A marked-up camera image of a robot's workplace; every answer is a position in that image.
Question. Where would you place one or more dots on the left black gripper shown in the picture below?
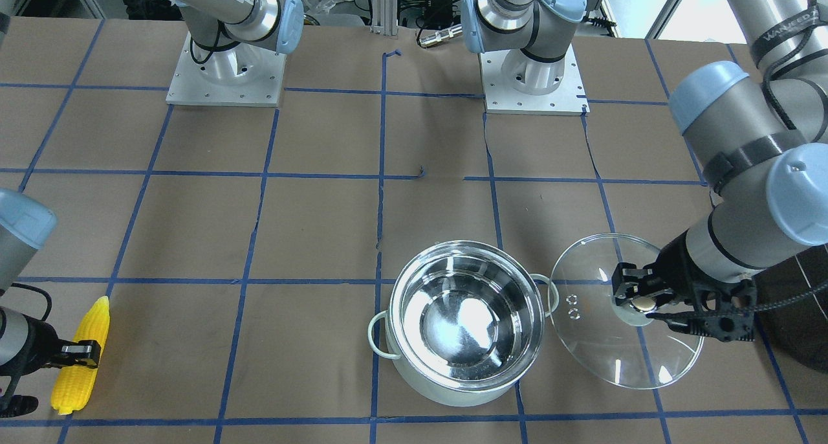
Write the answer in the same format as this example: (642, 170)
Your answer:
(671, 267)

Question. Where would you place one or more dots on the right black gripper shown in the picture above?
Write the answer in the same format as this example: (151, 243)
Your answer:
(35, 342)

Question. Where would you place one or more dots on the yellow corn cob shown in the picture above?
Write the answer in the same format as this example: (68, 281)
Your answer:
(73, 388)

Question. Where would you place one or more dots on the glass pot lid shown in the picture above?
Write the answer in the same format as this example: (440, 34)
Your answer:
(617, 343)

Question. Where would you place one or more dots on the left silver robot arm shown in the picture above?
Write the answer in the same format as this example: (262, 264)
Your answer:
(762, 149)

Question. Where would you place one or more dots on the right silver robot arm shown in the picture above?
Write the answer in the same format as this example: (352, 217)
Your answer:
(214, 26)

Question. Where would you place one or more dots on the pale green electric pot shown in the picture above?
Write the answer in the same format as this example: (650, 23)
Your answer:
(465, 321)

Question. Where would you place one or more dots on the black rice cooker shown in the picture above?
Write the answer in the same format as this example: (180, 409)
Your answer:
(800, 329)

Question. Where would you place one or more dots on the aluminium frame post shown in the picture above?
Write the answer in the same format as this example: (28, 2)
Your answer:
(384, 19)

